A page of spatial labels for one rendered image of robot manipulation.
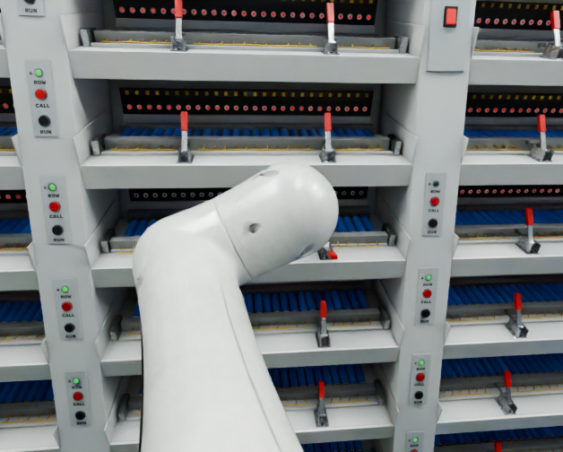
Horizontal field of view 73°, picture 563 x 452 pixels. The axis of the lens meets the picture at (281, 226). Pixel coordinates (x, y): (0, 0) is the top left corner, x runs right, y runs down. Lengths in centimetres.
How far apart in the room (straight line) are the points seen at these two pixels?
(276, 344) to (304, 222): 48
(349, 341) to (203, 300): 58
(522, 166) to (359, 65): 38
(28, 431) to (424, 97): 104
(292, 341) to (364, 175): 37
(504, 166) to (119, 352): 84
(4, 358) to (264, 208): 70
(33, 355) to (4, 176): 35
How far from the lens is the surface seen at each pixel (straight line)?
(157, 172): 73
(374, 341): 87
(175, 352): 29
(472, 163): 83
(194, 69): 73
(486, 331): 99
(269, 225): 38
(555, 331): 107
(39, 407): 105
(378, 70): 76
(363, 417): 97
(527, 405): 114
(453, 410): 105
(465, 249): 89
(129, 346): 87
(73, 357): 88
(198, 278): 34
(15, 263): 87
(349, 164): 73
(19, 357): 94
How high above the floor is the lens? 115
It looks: 12 degrees down
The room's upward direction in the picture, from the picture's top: straight up
